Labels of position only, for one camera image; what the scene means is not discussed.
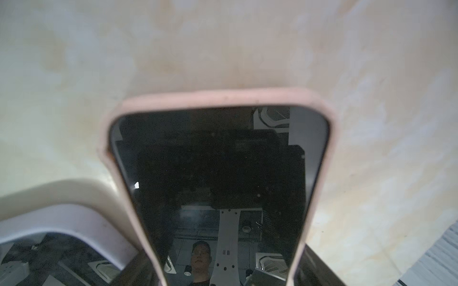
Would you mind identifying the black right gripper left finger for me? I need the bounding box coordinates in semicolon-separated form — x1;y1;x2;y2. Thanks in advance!
109;250;159;286

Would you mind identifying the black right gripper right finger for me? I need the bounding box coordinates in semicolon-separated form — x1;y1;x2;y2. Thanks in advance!
293;245;345;286

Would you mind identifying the black phone pink edge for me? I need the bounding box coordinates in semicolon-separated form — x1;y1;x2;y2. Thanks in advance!
100;88;336;286

